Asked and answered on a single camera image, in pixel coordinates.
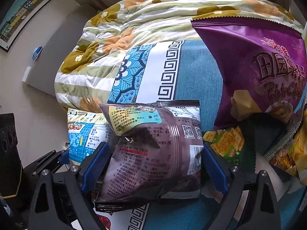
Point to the floral striped duvet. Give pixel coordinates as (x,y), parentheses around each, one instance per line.
(85,78)

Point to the green cracker packet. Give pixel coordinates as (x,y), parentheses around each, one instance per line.
(236,145)

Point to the grey headboard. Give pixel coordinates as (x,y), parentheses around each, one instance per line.
(61,43)

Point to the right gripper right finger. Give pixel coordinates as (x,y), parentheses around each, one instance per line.
(261,208)

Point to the blue white snack packet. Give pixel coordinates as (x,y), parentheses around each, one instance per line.
(86,130)

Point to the dark brown snack bag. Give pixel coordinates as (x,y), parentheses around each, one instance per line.
(156,154)

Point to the framed town picture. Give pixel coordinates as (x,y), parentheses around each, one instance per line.
(17,17)

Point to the teal patterned table cloth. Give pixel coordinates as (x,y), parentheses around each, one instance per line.
(199,78)

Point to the white wall switch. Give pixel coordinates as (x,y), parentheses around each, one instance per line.
(26,74)

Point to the purple potato chip bag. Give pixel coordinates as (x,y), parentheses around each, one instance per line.
(262,64)

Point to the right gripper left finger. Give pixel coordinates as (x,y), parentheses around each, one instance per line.
(63,197)

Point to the white red-text snack bag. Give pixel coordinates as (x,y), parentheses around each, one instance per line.
(289,154)

